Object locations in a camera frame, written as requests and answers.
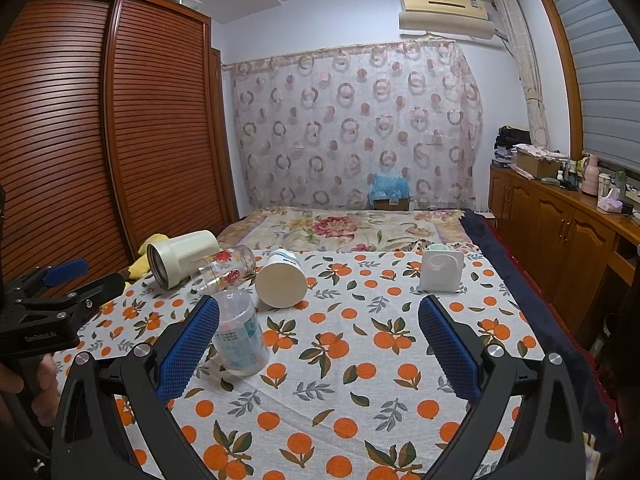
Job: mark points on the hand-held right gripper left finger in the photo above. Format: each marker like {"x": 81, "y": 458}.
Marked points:
{"x": 192, "y": 350}

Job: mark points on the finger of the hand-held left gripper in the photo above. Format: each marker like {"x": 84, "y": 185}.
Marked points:
{"x": 65, "y": 270}
{"x": 85, "y": 292}

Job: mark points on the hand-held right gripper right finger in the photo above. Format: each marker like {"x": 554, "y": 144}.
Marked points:
{"x": 450, "y": 345}

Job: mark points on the frosted plastic baby bottle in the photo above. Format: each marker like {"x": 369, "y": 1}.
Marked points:
{"x": 240, "y": 332}

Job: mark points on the white square cup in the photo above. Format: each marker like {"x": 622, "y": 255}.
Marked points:
{"x": 440, "y": 270}

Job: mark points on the cream cup with steel lining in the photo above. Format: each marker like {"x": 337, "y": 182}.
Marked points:
{"x": 182, "y": 257}

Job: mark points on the white paper cup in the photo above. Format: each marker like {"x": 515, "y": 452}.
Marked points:
{"x": 281, "y": 280}

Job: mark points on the person's left hand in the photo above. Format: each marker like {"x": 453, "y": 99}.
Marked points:
{"x": 45, "y": 392}

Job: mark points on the yellow cloth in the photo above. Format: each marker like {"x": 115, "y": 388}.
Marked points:
{"x": 145, "y": 260}

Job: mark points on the glass jar with red print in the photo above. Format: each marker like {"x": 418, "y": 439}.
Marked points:
{"x": 225, "y": 267}

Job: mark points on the orange fruit print tablecloth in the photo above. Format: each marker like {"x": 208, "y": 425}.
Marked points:
{"x": 350, "y": 340}

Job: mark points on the brown slatted wardrobe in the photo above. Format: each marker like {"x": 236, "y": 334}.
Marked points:
{"x": 100, "y": 135}

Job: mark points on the wooden sideboard cabinet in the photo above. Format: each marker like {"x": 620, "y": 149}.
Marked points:
{"x": 555, "y": 235}

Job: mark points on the brown cardboard box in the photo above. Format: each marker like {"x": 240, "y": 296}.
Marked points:
{"x": 392, "y": 204}

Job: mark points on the floral bedsheet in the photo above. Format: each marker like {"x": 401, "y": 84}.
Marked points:
{"x": 345, "y": 230}

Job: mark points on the blue plastic bag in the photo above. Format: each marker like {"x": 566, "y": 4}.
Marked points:
{"x": 387, "y": 185}

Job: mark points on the cardboard box with cloth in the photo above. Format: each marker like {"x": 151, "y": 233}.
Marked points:
{"x": 540, "y": 162}

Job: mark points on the pile of dark clothes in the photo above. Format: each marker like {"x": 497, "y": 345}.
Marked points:
{"x": 510, "y": 142}

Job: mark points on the pink tissue box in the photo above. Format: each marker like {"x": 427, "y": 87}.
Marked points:
{"x": 610, "y": 204}

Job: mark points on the pink thermos bottle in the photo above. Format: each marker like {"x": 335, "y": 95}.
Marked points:
{"x": 591, "y": 177}

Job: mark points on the circle patterned curtain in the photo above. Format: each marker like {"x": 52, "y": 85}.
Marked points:
{"x": 360, "y": 125}

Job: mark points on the wrapped air conditioner pipe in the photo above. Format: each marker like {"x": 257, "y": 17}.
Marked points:
{"x": 527, "y": 75}

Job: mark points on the clear storage box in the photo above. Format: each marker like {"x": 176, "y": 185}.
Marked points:
{"x": 187, "y": 1}

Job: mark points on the grey window blind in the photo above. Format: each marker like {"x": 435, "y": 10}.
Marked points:
{"x": 600, "y": 70}

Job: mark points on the white air conditioner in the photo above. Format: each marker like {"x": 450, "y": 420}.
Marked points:
{"x": 445, "y": 12}

